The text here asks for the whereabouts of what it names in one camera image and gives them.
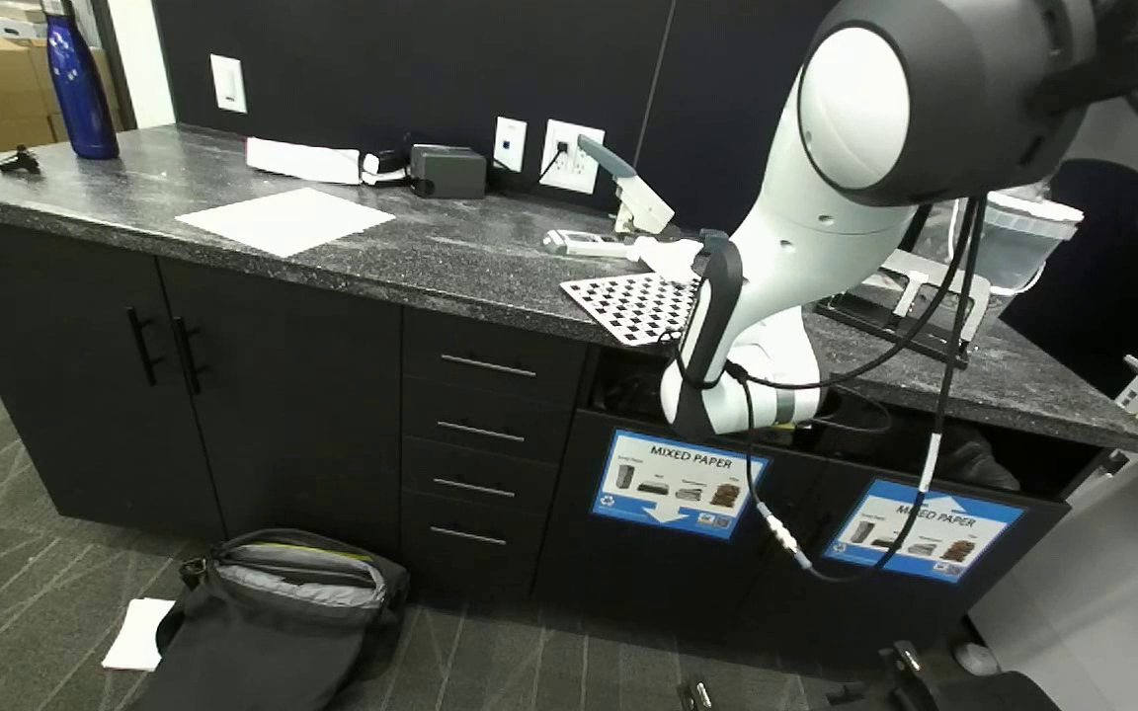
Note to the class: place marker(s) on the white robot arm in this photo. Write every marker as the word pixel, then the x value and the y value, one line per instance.
pixel 849 198

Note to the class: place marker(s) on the black bin door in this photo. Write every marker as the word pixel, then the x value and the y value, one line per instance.
pixel 792 606
pixel 624 577

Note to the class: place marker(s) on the black cabinet drawer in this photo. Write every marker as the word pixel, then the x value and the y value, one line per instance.
pixel 493 340
pixel 478 464
pixel 471 567
pixel 485 407

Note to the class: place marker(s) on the small white device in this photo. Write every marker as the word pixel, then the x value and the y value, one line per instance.
pixel 582 243

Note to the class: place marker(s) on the crumpled white paper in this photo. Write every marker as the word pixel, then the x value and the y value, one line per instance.
pixel 674 257

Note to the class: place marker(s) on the blue sign with downward arrow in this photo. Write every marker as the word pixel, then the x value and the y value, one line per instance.
pixel 671 482

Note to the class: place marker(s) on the black power adapter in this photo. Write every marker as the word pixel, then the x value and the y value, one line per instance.
pixel 449 173

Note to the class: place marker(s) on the black cabinet door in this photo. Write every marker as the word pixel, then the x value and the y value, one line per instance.
pixel 56 370
pixel 294 398

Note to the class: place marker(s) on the flat white paper sheet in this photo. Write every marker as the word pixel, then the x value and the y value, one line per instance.
pixel 285 220

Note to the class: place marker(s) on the white rectangular box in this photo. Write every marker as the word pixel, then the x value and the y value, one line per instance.
pixel 302 161

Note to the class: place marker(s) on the grey black backpack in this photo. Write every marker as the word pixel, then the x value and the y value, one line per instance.
pixel 266 635

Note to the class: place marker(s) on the blue sign with upward arrow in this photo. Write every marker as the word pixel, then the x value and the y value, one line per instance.
pixel 952 534

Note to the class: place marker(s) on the clear plastic container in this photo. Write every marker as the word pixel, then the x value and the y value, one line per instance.
pixel 1026 239

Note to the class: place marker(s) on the black cart foot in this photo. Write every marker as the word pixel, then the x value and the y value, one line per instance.
pixel 920 672

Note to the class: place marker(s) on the white paper scrap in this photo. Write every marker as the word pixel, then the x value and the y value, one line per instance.
pixel 140 635

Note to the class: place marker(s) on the blue water bottle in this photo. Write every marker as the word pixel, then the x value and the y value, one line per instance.
pixel 80 91

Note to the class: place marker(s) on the grey robot cart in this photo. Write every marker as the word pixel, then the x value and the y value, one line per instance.
pixel 1095 606

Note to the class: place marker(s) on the small black object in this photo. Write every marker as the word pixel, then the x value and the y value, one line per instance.
pixel 19 164

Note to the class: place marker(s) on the large white wall outlet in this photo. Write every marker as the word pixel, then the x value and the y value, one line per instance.
pixel 572 157

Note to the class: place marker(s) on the small white wall outlet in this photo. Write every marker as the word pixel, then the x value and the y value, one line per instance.
pixel 507 145

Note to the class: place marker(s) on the white wall plate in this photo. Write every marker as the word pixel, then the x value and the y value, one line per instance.
pixel 227 86

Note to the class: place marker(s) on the white frame post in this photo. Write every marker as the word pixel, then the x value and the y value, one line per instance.
pixel 140 60

